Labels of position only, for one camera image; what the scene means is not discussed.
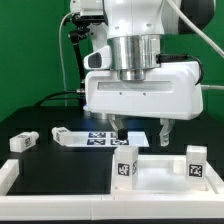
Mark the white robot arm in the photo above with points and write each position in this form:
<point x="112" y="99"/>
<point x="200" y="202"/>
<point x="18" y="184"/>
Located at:
<point x="128" y="74"/>

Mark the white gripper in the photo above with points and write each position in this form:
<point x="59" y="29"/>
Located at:
<point x="170" y="91"/>

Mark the white square tabletop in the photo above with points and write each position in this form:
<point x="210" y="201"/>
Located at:
<point x="167" y="175"/>

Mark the white sheet with fiducial tags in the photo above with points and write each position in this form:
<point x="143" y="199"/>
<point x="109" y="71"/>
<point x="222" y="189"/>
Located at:
<point x="105" y="139"/>

